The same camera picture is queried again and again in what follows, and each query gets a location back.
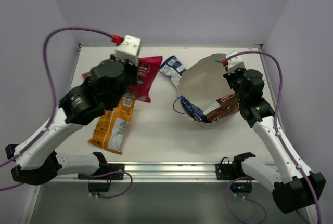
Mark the purple Fox's candy bag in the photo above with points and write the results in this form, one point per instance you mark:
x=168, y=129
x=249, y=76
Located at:
x=85, y=75

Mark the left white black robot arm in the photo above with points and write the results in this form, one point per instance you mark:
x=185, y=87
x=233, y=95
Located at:
x=37, y=161

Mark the orange snack packet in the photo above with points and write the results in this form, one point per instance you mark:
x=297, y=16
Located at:
x=111, y=127

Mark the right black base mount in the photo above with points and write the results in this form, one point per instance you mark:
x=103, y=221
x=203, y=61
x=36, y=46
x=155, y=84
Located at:
x=226, y=170

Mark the dark blue snack packet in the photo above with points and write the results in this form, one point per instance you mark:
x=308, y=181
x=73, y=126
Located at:
x=193, y=111

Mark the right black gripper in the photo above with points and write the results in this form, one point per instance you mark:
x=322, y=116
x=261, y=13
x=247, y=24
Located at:
x=229, y=77

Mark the blue white snack packet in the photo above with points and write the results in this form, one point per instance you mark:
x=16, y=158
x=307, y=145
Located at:
x=173, y=69

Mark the blue checkered paper bag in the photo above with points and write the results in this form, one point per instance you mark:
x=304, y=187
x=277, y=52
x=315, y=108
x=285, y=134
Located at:
x=202, y=84

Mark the aluminium mounting rail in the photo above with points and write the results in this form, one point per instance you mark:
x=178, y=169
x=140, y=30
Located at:
x=170, y=171

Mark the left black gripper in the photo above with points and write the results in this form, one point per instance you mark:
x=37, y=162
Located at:
x=136, y=71

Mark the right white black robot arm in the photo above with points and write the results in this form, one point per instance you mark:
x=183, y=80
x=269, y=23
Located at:
x=294, y=185

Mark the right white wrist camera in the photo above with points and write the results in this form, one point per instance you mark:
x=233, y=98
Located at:
x=233, y=62

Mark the brown chocolate snack packet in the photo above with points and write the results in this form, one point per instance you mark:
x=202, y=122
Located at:
x=221, y=108

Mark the pink snack packet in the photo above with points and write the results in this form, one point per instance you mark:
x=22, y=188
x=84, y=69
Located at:
x=147, y=71

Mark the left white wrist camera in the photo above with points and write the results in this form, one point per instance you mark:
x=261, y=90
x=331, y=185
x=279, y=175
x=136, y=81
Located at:
x=128, y=48

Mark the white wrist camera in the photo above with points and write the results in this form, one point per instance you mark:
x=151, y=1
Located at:
x=128, y=48
x=233, y=62

